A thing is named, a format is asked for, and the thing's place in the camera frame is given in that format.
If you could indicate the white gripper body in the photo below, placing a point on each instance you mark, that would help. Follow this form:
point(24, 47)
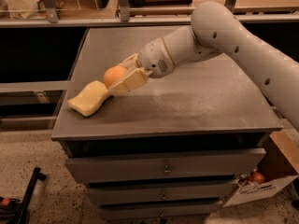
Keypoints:
point(153, 58)

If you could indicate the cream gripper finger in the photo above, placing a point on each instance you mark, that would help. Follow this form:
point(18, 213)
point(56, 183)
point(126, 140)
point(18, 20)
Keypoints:
point(131, 80)
point(131, 62)

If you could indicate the orange fruit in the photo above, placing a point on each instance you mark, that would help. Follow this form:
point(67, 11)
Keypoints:
point(113, 74)

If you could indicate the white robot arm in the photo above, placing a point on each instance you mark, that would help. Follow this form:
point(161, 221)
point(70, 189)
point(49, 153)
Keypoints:
point(214, 30)

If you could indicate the yellow sponge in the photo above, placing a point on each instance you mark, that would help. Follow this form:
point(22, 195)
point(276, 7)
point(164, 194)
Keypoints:
point(90, 99)

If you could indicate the grey metal railing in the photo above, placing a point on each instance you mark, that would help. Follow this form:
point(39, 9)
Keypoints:
point(83, 12)

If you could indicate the grey drawer cabinet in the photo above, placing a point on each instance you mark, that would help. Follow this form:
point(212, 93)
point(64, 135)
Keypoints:
point(200, 107)

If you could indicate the middle grey drawer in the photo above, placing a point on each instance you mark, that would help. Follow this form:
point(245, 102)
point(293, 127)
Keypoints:
point(161, 192)

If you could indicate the grey drawer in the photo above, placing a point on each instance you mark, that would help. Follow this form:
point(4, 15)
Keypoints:
point(161, 192)
point(164, 165)
point(159, 210)

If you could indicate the top grey drawer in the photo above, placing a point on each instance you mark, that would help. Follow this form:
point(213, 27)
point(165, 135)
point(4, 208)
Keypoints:
point(164, 165)

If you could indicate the black stand on floor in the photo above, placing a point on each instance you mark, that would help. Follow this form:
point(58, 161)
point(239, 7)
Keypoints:
point(15, 211)

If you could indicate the bottom grey drawer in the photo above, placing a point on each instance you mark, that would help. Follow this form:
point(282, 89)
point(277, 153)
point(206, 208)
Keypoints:
point(159, 210)

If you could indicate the red onion in box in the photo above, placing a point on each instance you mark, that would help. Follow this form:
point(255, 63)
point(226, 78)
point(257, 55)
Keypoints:
point(257, 177)

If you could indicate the cardboard box on floor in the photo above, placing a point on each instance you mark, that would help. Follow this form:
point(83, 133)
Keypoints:
point(280, 166)

